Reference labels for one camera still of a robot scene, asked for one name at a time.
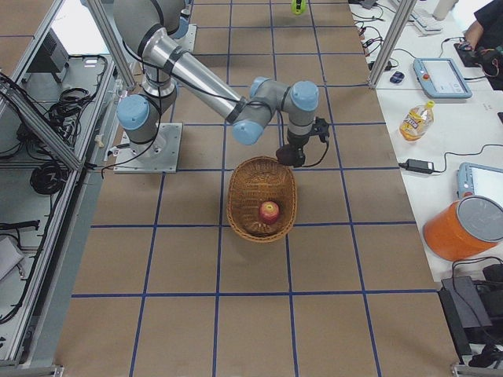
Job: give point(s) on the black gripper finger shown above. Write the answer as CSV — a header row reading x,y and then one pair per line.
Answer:
x,y
301,158

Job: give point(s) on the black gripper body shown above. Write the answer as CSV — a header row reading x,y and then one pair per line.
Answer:
x,y
294,143

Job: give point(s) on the dark red apple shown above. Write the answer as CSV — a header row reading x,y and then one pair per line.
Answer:
x,y
286,156

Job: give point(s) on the red yellow apple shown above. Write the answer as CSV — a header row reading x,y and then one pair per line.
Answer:
x,y
269,212

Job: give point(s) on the green apple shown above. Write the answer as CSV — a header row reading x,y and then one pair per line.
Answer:
x,y
298,7

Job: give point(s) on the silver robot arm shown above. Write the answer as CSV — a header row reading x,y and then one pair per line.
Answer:
x,y
147,28

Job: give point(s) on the woven wicker basket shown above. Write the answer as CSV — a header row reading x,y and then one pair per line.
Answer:
x,y
256,181

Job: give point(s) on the black power adapter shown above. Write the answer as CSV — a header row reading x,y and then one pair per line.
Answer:
x,y
418,166

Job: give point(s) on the dark blue small pouch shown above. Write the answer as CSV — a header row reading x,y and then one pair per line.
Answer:
x,y
397,77

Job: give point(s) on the yellow juice bottle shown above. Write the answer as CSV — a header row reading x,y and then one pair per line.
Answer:
x,y
417,121

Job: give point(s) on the blue teach pendant tablet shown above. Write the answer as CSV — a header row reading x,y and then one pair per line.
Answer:
x,y
440,78

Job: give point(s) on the orange bucket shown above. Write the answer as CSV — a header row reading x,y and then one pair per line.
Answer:
x,y
465,228

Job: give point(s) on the person in dark shirt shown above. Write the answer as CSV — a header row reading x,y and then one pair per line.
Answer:
x,y
486,33

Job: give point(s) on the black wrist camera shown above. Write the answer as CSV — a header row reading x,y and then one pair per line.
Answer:
x,y
321,128

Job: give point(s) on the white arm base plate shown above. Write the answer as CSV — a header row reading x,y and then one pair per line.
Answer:
x,y
154,157
185,36

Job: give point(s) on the aluminium frame post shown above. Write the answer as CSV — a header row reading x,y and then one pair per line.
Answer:
x,y
394,31

